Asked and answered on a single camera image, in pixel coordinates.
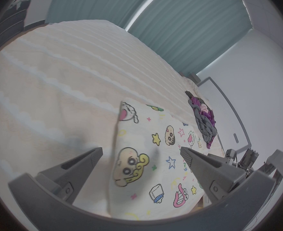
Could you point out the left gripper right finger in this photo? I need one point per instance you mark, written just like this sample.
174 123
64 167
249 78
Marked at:
213 177

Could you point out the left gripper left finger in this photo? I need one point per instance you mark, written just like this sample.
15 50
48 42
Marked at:
69 182

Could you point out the white printed pyjama top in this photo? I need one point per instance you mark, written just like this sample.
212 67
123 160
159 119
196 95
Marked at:
141 177

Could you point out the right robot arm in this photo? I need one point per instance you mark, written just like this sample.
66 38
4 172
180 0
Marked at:
248 157

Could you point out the pile of clothes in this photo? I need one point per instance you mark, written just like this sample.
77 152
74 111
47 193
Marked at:
204 124

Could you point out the pale pink pillow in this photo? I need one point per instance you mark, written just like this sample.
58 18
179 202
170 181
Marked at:
188 80

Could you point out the bed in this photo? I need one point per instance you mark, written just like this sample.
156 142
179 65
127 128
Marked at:
59 80

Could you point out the grey bedside table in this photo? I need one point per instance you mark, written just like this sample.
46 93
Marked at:
195 77

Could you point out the blue-green curtain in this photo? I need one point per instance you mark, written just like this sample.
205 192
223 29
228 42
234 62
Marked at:
95 3
192 28

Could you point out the dark grey cabinet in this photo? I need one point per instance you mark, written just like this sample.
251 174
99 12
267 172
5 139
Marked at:
9 25

